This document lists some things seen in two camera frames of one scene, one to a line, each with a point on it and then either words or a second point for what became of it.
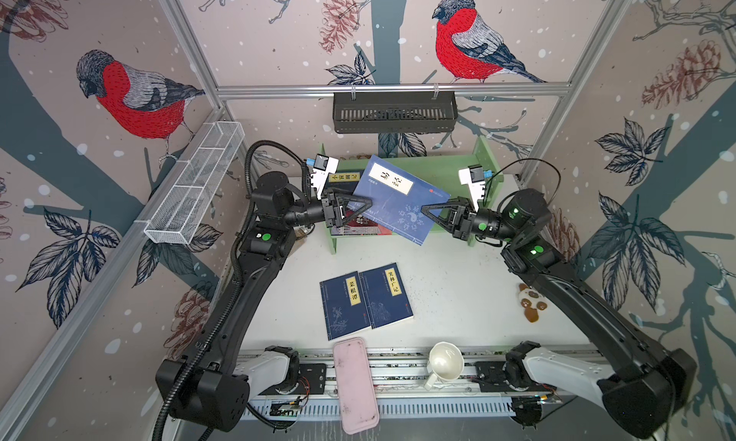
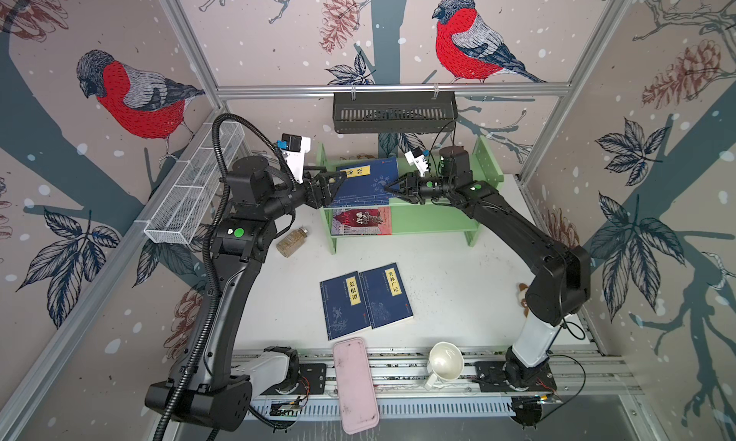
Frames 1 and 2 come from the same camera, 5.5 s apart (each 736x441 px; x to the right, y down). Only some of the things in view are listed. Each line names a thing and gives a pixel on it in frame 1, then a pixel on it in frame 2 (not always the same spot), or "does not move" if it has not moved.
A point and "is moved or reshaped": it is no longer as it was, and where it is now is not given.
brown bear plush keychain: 531,299 does not move
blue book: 398,198 is moved or reshaped
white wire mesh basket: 186,199 does not move
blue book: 344,306 does not move
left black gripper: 334,219 → 323,197
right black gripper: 466,223 → 415,190
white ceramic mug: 446,363 does not move
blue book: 385,295 does not move
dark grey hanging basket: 395,111 does not move
